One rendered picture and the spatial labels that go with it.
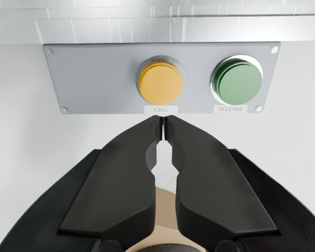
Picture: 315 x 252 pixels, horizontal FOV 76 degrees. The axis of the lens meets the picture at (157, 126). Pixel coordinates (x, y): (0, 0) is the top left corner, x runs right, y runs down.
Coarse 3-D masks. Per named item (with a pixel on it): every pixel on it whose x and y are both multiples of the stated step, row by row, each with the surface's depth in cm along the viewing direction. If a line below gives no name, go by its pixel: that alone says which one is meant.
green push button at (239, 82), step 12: (240, 60) 18; (228, 72) 17; (240, 72) 17; (252, 72) 17; (216, 84) 18; (228, 84) 18; (240, 84) 18; (252, 84) 18; (228, 96) 18; (240, 96) 18; (252, 96) 18
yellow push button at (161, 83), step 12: (144, 72) 18; (156, 72) 17; (168, 72) 17; (144, 84) 18; (156, 84) 18; (168, 84) 18; (180, 84) 18; (144, 96) 19; (156, 96) 19; (168, 96) 19
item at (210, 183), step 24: (168, 120) 11; (192, 144) 9; (216, 144) 9; (192, 168) 8; (216, 168) 8; (192, 192) 7; (216, 192) 7; (240, 192) 7; (192, 216) 6; (216, 216) 6; (240, 216) 6; (264, 216) 6; (192, 240) 7; (216, 240) 6
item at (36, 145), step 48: (0, 96) 31; (48, 96) 31; (288, 96) 30; (0, 144) 35; (48, 144) 35; (96, 144) 35; (240, 144) 35; (288, 144) 35; (0, 192) 41; (0, 240) 50
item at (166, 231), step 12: (156, 192) 39; (168, 192) 40; (156, 204) 36; (168, 204) 38; (156, 216) 34; (168, 216) 36; (156, 228) 33; (168, 228) 34; (144, 240) 36; (156, 240) 36; (168, 240) 36; (180, 240) 36
